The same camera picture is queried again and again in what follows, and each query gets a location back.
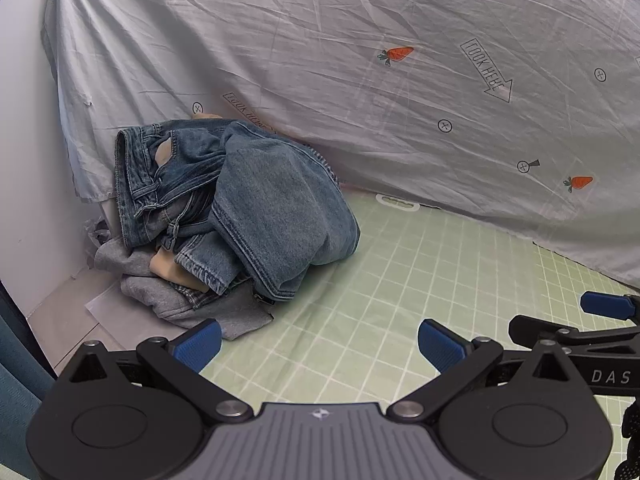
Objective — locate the grey zip hoodie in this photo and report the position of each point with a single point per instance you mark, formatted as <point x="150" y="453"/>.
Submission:
<point x="151" y="277"/>

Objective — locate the blue checked shirt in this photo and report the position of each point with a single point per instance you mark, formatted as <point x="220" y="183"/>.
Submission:
<point x="198" y="299"/>

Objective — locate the green grid cutting mat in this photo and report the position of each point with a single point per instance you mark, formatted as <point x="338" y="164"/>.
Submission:
<point x="350" y="333"/>

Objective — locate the beige garment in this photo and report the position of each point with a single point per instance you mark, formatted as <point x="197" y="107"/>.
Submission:
<point x="163" y="264"/>

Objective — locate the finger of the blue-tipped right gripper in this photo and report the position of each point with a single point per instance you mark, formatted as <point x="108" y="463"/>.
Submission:
<point x="621" y="307"/>

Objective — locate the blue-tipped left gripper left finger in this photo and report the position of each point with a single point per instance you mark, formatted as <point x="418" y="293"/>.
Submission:
<point x="176" y="366"/>

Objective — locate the grey carrot-print backdrop sheet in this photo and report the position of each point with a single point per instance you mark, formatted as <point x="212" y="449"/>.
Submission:
<point x="520" y="113"/>

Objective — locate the blue denim jeans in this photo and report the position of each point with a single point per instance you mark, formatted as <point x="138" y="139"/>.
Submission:
<point x="228" y="199"/>

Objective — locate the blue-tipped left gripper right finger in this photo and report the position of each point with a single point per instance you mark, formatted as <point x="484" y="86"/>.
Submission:
<point x="462" y="365"/>

